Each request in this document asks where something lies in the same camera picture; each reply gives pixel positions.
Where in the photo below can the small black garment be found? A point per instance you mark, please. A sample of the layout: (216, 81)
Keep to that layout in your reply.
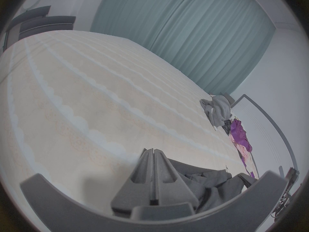
(227, 127)

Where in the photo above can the blue-green curtain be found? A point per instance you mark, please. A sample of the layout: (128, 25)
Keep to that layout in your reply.
(212, 45)
(135, 13)

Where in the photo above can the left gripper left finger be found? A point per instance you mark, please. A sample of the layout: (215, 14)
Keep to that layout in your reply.
(142, 177)

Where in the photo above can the bed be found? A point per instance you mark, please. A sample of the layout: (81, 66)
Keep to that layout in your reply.
(96, 93)

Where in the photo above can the grey garment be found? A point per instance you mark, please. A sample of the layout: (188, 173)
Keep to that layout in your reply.
(219, 110)

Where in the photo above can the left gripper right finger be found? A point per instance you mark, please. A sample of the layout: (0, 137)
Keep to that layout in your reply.
(166, 180)

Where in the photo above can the purple garment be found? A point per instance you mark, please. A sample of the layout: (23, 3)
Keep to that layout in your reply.
(237, 132)

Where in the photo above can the grey bedside table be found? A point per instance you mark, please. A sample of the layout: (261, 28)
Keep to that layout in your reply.
(229, 99)

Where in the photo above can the black chest of drawers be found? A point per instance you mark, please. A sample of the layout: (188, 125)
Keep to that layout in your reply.
(48, 23)

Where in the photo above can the pink garment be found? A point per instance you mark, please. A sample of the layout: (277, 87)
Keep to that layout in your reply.
(242, 152)

